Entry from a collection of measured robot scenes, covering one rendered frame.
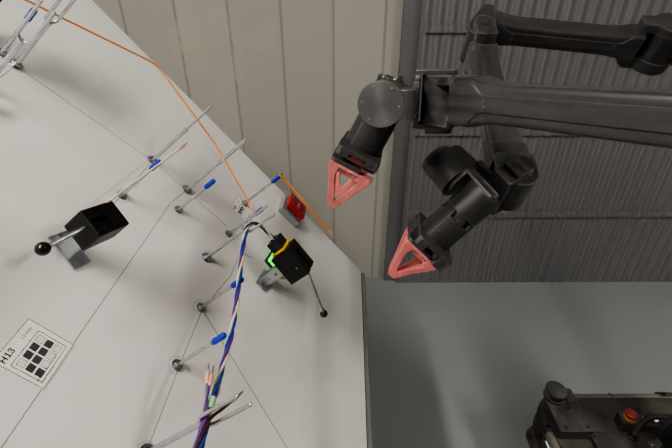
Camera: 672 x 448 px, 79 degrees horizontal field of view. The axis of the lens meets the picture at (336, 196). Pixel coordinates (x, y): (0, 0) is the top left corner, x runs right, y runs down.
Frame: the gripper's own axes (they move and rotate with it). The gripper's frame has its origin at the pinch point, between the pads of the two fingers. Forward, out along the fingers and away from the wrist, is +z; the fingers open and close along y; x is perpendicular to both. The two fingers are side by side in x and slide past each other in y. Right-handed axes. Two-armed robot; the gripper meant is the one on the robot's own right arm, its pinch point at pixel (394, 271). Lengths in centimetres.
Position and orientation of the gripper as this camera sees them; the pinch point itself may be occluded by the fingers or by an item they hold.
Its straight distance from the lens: 69.7
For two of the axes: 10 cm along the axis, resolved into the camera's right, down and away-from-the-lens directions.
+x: 7.4, 6.7, 1.0
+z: -6.5, 6.7, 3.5
